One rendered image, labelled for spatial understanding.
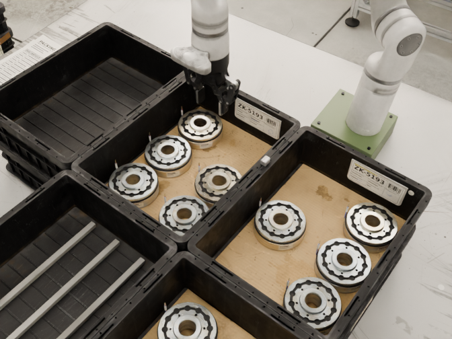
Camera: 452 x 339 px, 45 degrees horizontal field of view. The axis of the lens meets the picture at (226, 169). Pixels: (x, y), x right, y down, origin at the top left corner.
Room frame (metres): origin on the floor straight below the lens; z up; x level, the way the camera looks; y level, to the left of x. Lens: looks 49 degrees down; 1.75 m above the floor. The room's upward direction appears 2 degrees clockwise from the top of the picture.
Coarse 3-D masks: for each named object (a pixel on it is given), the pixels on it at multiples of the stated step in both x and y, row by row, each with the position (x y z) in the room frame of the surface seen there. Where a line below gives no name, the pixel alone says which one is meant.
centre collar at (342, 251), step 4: (340, 248) 0.58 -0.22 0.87; (344, 248) 0.58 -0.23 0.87; (336, 252) 0.57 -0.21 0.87; (340, 252) 0.57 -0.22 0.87; (344, 252) 0.57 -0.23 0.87; (348, 252) 0.57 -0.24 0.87; (352, 252) 0.57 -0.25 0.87; (332, 256) 0.56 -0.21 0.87; (336, 256) 0.56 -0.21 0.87; (352, 256) 0.56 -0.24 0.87; (332, 260) 0.55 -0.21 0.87; (336, 260) 0.55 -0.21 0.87; (352, 260) 0.55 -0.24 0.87; (356, 260) 0.55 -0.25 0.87; (336, 264) 0.54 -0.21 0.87; (340, 264) 0.54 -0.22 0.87; (352, 264) 0.54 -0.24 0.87; (356, 264) 0.54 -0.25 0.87; (340, 268) 0.53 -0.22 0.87; (344, 268) 0.53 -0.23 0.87; (348, 268) 0.53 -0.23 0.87; (352, 268) 0.53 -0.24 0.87
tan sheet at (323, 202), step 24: (288, 192) 0.74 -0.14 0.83; (312, 192) 0.74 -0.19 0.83; (336, 192) 0.74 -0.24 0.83; (312, 216) 0.68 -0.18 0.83; (336, 216) 0.68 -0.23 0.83; (240, 240) 0.61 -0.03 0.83; (312, 240) 0.62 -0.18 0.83; (240, 264) 0.56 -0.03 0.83; (264, 264) 0.56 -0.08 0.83; (288, 264) 0.56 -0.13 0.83; (312, 264) 0.56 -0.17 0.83; (264, 288) 0.51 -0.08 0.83
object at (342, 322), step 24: (288, 144) 0.79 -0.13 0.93; (336, 144) 0.79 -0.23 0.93; (264, 168) 0.72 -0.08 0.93; (384, 168) 0.73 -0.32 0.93; (240, 192) 0.65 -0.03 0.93; (216, 216) 0.60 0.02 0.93; (192, 240) 0.54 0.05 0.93; (216, 264) 0.50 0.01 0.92; (384, 264) 0.51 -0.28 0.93; (360, 288) 0.46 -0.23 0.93; (288, 312) 0.41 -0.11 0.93; (312, 336) 0.37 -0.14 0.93; (336, 336) 0.37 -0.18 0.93
